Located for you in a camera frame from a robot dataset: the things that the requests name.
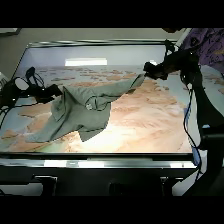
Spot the person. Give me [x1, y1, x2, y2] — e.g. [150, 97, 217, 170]
[161, 27, 224, 75]

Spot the black cable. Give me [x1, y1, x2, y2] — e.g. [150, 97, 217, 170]
[182, 87, 203, 174]

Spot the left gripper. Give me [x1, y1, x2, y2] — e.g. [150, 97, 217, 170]
[35, 83, 64, 104]

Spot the grey-green shirt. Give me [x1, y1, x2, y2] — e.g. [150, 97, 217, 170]
[25, 73, 147, 144]

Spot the silver frame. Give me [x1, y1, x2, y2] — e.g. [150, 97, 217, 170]
[0, 157, 205, 197]

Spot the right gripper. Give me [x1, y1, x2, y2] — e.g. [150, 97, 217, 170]
[143, 61, 170, 81]

